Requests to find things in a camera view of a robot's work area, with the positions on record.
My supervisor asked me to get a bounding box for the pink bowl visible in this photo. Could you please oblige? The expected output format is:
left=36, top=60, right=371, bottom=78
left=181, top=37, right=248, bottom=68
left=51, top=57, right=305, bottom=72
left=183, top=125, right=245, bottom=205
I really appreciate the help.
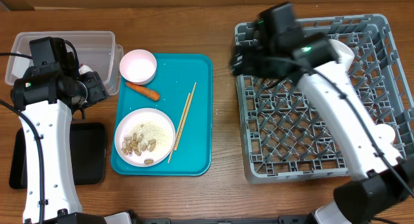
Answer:
left=120, top=49, right=157, bottom=85

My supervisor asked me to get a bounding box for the orange carrot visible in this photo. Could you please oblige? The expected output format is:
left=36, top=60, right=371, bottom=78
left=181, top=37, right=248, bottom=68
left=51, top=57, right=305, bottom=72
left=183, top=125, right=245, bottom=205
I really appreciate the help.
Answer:
left=125, top=82, right=160, bottom=102

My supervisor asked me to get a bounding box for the wooden chopstick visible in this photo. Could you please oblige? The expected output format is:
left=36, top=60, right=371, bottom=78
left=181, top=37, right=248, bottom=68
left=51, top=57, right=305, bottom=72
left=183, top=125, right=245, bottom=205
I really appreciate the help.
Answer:
left=174, top=82, right=197, bottom=151
left=168, top=93, right=191, bottom=163

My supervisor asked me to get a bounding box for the white bowl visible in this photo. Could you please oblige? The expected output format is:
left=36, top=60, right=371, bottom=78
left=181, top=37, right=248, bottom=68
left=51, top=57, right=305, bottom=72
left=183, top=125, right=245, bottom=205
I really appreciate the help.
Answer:
left=329, top=39, right=354, bottom=71

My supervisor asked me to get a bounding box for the white cup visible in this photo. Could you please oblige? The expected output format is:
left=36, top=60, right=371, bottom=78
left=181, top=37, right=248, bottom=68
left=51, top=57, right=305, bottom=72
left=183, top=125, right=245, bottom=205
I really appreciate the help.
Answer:
left=375, top=124, right=396, bottom=144

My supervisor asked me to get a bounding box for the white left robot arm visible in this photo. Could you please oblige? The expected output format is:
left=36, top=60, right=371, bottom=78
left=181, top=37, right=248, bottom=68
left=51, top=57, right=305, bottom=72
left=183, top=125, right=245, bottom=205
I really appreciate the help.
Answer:
left=11, top=65, right=109, bottom=223

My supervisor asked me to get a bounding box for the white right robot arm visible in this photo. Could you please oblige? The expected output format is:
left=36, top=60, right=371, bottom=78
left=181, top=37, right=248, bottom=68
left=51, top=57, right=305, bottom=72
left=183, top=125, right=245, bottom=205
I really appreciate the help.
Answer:
left=230, top=34, right=413, bottom=223

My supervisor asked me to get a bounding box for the grey plastic dishwasher rack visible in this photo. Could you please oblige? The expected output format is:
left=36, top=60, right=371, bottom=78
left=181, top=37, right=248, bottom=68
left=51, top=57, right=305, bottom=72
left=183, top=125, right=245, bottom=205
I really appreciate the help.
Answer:
left=236, top=14, right=413, bottom=184

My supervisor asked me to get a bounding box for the clear plastic bin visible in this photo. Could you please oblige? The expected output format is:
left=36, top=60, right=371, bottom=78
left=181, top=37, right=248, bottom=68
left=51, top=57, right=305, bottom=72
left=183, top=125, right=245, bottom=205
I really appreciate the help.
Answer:
left=11, top=31, right=124, bottom=96

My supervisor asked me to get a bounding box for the black tray bin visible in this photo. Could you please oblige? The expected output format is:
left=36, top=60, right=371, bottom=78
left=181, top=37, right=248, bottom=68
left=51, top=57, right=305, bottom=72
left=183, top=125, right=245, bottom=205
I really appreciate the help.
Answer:
left=9, top=122, right=107, bottom=189

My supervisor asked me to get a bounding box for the pink plate with peanuts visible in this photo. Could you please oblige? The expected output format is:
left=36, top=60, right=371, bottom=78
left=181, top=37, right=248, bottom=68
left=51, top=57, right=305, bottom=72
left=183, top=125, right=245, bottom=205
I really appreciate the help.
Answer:
left=114, top=108, right=176, bottom=167

